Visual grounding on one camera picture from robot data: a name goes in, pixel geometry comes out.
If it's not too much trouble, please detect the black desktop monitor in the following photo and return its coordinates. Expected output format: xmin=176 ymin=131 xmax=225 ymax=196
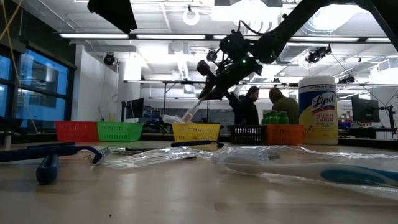
xmin=351 ymin=96 xmax=381 ymax=123
xmin=125 ymin=97 xmax=145 ymax=120

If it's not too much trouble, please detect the yellow plastic basket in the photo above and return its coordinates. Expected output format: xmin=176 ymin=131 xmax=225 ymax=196
xmin=172 ymin=123 xmax=221 ymax=143

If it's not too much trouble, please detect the round ceiling light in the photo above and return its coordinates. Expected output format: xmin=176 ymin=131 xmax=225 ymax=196
xmin=182 ymin=8 xmax=200 ymax=26

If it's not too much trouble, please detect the yellow cable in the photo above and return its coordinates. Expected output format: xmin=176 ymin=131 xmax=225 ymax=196
xmin=0 ymin=0 xmax=40 ymax=134

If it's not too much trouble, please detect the clear item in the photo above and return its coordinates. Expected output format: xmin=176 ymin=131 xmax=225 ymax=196
xmin=99 ymin=146 xmax=205 ymax=170

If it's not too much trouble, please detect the blue toothbrush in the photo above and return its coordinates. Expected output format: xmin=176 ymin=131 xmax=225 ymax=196
xmin=160 ymin=114 xmax=189 ymax=125
xmin=198 ymin=141 xmax=398 ymax=202

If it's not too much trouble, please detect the LED light bar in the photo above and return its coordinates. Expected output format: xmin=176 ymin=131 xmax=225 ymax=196
xmin=58 ymin=32 xmax=398 ymax=44

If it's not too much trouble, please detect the red plastic basket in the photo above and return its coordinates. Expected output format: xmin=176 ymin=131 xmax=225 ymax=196
xmin=54 ymin=120 xmax=100 ymax=143

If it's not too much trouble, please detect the person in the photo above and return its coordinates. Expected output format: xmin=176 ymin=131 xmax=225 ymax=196
xmin=228 ymin=86 xmax=261 ymax=126
xmin=269 ymin=87 xmax=300 ymax=125

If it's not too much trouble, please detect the red toothbrush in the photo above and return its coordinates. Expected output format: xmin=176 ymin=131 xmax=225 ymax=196
xmin=180 ymin=98 xmax=208 ymax=124

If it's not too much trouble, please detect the orange plastic basket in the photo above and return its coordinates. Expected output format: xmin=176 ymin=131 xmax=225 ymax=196
xmin=266 ymin=124 xmax=306 ymax=146

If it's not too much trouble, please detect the black ceiling light cluster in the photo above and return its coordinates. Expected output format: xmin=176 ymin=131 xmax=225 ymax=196
xmin=305 ymin=45 xmax=333 ymax=65

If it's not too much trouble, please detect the Lysol wipes canister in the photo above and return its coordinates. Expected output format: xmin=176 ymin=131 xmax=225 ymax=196
xmin=297 ymin=75 xmax=339 ymax=146

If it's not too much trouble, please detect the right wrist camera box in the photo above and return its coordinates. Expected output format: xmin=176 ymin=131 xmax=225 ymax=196
xmin=196 ymin=59 xmax=216 ymax=79

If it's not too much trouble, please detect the small grey post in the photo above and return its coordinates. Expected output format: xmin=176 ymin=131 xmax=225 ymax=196
xmin=2 ymin=130 xmax=13 ymax=149

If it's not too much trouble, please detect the silver ventilation duct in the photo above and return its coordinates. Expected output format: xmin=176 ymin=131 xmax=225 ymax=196
xmin=289 ymin=2 xmax=386 ymax=65

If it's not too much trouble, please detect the green plastic basket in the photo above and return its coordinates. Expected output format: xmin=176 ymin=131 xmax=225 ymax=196
xmin=96 ymin=121 xmax=144 ymax=143

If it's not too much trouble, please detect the black comb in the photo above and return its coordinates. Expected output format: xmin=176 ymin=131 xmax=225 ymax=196
xmin=110 ymin=146 xmax=162 ymax=156
xmin=262 ymin=148 xmax=282 ymax=161

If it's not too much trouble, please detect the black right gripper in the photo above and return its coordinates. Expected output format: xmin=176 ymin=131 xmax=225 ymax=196
xmin=198 ymin=57 xmax=262 ymax=101

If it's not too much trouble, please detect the black plastic basket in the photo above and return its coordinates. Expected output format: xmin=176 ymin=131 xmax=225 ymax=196
xmin=226 ymin=124 xmax=267 ymax=145

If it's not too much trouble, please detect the large glass window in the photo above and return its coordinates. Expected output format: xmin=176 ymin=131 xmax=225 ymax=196
xmin=0 ymin=46 xmax=75 ymax=131

